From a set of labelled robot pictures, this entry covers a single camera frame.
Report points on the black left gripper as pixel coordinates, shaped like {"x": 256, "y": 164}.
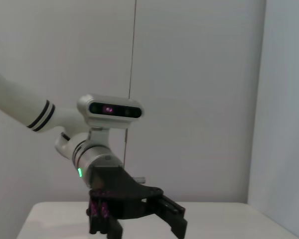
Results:
{"x": 119, "y": 181}

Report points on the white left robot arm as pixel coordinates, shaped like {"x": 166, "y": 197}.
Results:
{"x": 15, "y": 94}

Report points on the silver left gripper connector stub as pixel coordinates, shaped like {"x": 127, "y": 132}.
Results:
{"x": 140, "y": 178}

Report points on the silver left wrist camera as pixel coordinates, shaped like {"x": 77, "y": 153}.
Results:
{"x": 109, "y": 109}

